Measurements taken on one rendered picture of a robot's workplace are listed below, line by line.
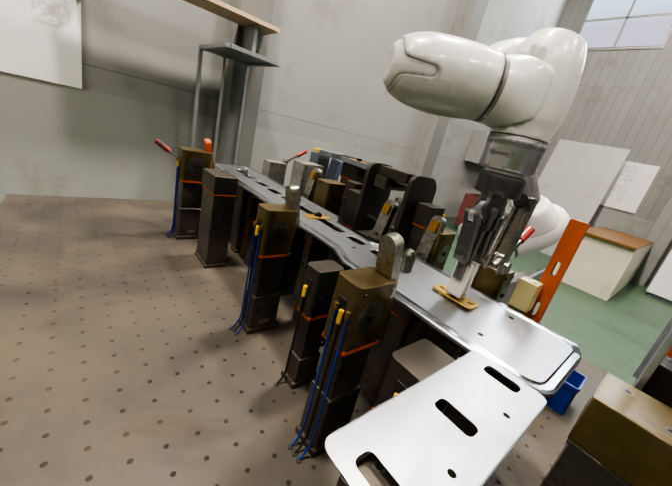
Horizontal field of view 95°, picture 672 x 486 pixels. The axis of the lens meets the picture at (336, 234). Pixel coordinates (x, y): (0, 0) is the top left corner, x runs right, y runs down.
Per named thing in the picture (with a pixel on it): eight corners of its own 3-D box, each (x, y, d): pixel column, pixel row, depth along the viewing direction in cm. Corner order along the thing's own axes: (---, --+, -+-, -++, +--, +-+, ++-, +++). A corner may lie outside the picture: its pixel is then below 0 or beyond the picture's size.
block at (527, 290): (455, 414, 72) (519, 277, 61) (462, 408, 75) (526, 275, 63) (469, 426, 70) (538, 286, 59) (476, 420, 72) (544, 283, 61)
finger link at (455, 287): (474, 265, 56) (472, 265, 56) (460, 298, 58) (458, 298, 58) (459, 258, 58) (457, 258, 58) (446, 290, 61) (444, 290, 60)
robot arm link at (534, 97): (529, 145, 56) (460, 128, 56) (568, 51, 52) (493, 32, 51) (569, 147, 46) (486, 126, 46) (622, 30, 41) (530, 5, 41)
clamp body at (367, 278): (280, 437, 57) (320, 272, 47) (329, 412, 65) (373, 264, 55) (299, 470, 53) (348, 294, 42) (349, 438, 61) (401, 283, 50)
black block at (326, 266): (268, 379, 70) (293, 262, 61) (304, 365, 76) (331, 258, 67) (280, 396, 66) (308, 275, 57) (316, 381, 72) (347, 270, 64)
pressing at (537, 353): (201, 163, 134) (202, 159, 134) (250, 169, 149) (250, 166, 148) (545, 407, 39) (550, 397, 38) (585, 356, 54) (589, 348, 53)
